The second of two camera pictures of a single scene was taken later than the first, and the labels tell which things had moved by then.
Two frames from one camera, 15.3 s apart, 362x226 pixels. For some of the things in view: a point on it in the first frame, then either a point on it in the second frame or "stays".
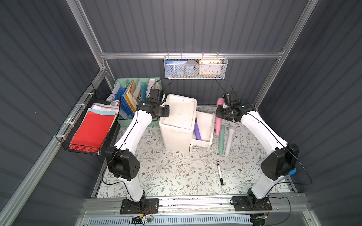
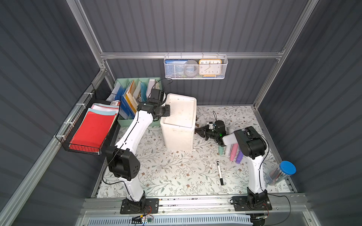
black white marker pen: (221, 180) stays
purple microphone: (197, 130) to (239, 157)
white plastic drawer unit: (177, 129) stays
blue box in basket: (175, 68) stays
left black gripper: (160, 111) stays
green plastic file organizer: (131, 92) stays
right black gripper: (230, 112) to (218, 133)
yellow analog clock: (210, 68) stays
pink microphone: (220, 102) to (234, 151)
